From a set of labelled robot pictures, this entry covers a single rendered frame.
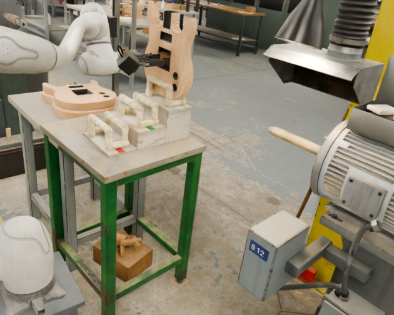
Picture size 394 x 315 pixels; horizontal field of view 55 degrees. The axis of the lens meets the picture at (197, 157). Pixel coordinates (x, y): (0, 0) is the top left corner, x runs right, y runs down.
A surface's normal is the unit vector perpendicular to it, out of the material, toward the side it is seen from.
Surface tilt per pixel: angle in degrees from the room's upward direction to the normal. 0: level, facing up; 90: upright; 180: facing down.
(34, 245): 70
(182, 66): 90
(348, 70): 38
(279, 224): 0
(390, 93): 90
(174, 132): 90
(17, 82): 90
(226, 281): 0
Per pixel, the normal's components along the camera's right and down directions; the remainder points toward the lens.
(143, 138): 0.63, 0.42
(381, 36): -0.72, 0.25
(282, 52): -0.36, -0.55
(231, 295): 0.11, -0.88
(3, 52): 0.02, 0.22
